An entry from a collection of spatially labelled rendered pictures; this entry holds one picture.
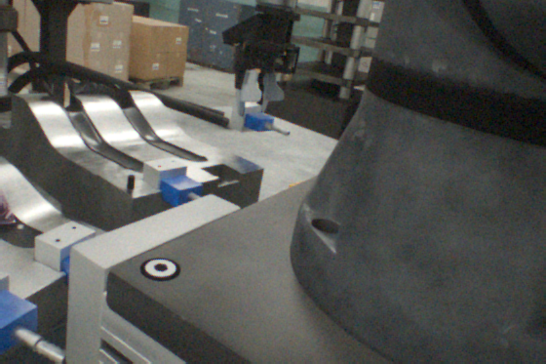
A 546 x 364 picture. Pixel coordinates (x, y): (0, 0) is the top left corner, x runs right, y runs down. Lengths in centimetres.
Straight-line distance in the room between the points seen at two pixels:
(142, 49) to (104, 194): 468
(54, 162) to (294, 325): 65
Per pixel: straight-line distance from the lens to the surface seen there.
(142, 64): 533
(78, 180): 73
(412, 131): 17
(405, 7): 19
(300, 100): 466
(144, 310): 19
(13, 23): 127
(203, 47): 791
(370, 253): 18
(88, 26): 453
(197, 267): 21
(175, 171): 65
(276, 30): 86
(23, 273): 53
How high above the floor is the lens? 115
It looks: 18 degrees down
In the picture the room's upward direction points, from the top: 11 degrees clockwise
